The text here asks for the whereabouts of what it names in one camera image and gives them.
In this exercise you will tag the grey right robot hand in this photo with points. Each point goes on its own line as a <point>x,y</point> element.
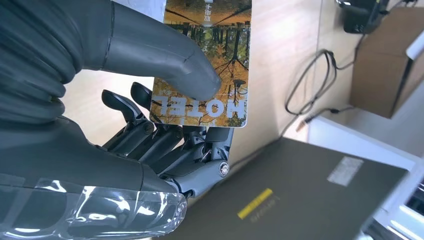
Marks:
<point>66,172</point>

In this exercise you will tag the grey laptop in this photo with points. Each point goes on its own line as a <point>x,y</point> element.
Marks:
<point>298,185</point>

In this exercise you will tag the white cabinet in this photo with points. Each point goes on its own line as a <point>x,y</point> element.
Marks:
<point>364,145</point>

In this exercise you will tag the brown cardboard box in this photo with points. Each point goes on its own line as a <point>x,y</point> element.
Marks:
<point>381,66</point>

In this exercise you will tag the black controller with antennas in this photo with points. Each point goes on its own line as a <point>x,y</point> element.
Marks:
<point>361,16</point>

